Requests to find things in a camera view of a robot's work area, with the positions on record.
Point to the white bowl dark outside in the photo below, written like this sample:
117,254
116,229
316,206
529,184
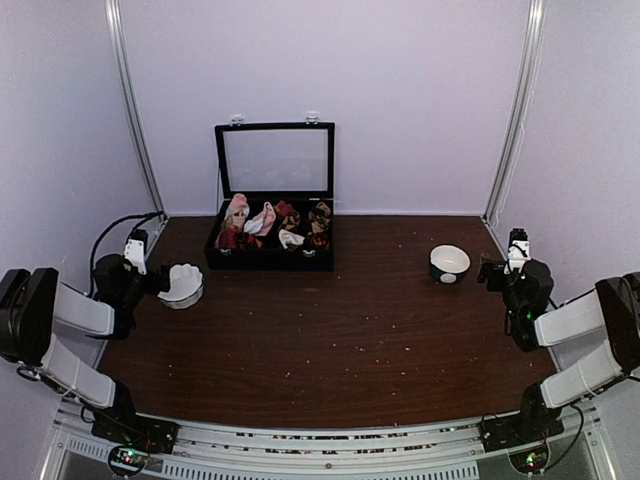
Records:
449,264

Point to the white fluted bowl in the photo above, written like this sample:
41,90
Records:
186,286

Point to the brown patterned rolled sock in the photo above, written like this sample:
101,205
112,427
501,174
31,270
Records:
291,222

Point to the aluminium frame post right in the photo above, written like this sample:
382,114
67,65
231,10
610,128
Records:
515,128

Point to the white pink sock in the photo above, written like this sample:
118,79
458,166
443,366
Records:
261,224

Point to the dark red rolled sock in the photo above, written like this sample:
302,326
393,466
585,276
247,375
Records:
283,209

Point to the red orange argyle sock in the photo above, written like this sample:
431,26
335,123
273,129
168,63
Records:
319,241

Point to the red brown sock in box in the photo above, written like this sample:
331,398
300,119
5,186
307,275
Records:
236,238

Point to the aluminium frame post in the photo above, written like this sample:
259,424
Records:
515,128
117,35

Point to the beige brown argyle sock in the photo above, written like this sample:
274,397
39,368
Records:
320,218

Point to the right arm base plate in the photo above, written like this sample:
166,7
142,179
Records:
515,430

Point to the pink rolled sock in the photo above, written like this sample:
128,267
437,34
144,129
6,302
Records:
237,211

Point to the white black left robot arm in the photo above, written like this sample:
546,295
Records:
36,305

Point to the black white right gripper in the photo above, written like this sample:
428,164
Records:
495,266

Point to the white sock in box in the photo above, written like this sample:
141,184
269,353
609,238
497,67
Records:
290,240

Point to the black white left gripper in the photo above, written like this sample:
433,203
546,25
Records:
154,287

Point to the black box with glass lid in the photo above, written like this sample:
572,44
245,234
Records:
270,162

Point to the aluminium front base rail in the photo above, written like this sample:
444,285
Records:
445,450

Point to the aluminium frame post left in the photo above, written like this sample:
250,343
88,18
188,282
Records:
117,35

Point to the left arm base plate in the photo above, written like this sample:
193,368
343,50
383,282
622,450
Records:
120,423

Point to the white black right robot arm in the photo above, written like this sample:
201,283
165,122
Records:
607,314

